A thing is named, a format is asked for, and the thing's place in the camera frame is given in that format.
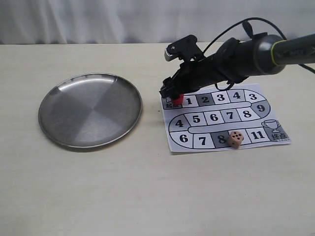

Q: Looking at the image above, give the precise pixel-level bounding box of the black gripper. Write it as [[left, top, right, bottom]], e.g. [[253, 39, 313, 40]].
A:
[[159, 55, 234, 98]]

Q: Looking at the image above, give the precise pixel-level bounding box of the red cylinder game piece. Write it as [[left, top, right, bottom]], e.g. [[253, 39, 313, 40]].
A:
[[172, 94, 184, 105]]

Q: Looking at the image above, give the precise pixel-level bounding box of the wooden die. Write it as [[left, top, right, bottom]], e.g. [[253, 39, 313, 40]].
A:
[[227, 131, 244, 149]]

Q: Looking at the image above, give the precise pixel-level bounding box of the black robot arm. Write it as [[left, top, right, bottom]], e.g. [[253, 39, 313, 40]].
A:
[[159, 33, 315, 100]]

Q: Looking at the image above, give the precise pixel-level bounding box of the paper number game board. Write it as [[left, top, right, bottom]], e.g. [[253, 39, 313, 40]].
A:
[[161, 84, 291, 152]]

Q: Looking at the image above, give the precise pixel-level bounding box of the round stainless steel plate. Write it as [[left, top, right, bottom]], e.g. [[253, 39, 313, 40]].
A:
[[38, 73, 143, 150]]

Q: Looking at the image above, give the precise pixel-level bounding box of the white backdrop curtain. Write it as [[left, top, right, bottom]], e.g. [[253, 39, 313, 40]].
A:
[[0, 0, 315, 44]]

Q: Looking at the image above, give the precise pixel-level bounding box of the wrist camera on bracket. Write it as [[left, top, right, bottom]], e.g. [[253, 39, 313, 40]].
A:
[[164, 34, 205, 62]]

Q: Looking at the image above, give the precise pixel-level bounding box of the black cable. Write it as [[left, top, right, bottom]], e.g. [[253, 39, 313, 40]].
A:
[[201, 17, 315, 90]]

